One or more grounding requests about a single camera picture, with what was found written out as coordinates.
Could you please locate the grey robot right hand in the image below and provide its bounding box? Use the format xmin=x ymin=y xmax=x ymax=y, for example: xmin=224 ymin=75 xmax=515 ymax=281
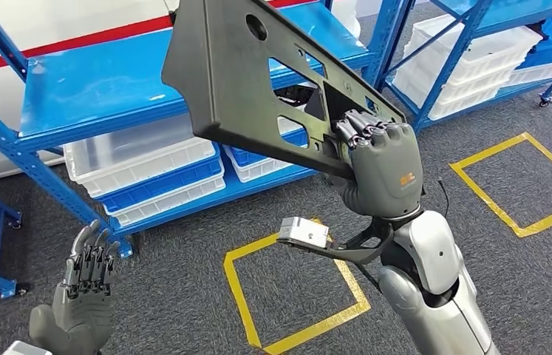
xmin=327 ymin=108 xmax=425 ymax=220

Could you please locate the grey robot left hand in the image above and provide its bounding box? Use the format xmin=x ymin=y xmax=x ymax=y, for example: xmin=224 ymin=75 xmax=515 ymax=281
xmin=28 ymin=219 xmax=123 ymax=355

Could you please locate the black plastic bracket part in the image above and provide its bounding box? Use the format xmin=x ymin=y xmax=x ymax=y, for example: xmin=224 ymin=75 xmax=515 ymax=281
xmin=161 ymin=0 xmax=408 ymax=180

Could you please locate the yellow floor tape square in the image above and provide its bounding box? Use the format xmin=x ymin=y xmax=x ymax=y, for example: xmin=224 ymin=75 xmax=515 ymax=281
xmin=222 ymin=217 xmax=372 ymax=355

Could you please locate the red barrier belt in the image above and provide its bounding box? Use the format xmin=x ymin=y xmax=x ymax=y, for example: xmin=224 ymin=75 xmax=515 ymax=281
xmin=0 ymin=0 xmax=321 ymax=78

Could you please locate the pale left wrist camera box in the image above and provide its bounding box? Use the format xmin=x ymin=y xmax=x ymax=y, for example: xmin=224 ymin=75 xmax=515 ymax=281
xmin=1 ymin=340 xmax=54 ymax=355

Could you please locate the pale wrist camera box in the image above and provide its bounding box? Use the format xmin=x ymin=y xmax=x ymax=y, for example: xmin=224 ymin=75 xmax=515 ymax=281
xmin=276 ymin=217 xmax=331 ymax=250
xmin=1 ymin=340 xmax=54 ymax=355

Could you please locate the thin black cable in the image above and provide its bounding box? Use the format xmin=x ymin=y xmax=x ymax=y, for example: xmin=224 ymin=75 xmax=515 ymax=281
xmin=437 ymin=178 xmax=451 ymax=219

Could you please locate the black right camera bracket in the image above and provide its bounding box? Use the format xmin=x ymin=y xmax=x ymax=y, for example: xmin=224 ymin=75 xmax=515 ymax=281
xmin=280 ymin=217 xmax=396 ymax=266

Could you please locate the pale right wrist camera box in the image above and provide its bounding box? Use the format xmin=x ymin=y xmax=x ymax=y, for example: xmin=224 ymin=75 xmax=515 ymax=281
xmin=276 ymin=217 xmax=331 ymax=250

